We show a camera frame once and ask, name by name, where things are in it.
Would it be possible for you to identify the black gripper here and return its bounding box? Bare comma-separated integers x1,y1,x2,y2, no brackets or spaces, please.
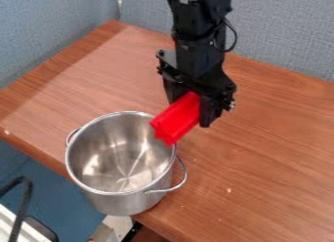
156,37,236,128

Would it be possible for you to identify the metal pot with handles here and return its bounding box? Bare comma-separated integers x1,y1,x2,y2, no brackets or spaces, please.
64,111,188,216

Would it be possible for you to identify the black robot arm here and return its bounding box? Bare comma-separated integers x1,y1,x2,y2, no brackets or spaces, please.
156,0,237,128

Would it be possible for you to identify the white ribbed appliance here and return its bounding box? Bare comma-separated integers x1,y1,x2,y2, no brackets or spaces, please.
0,204,57,242

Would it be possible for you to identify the white bracket under table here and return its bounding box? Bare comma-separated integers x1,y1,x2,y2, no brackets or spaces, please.
86,216,133,242

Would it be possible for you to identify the black cable lower left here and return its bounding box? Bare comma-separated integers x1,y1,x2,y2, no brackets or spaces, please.
0,176,33,242

